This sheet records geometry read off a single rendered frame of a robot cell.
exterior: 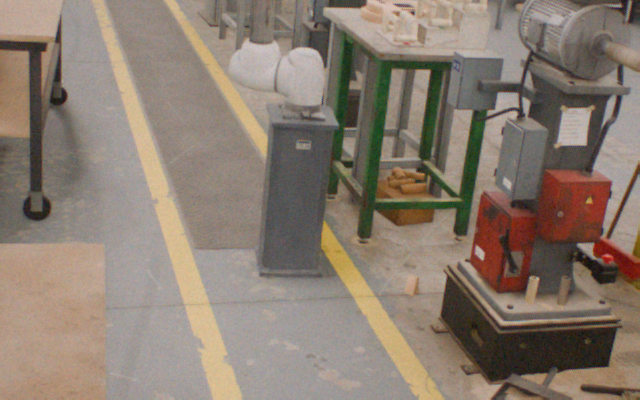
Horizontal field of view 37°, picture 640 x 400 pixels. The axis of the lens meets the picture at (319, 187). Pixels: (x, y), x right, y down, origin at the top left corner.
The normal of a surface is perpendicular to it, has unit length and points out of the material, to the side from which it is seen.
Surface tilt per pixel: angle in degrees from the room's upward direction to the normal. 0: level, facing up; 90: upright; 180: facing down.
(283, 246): 90
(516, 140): 90
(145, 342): 0
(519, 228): 90
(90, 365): 0
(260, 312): 0
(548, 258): 90
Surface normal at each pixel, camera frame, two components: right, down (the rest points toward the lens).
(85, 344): 0.10, -0.93
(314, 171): 0.15, 0.37
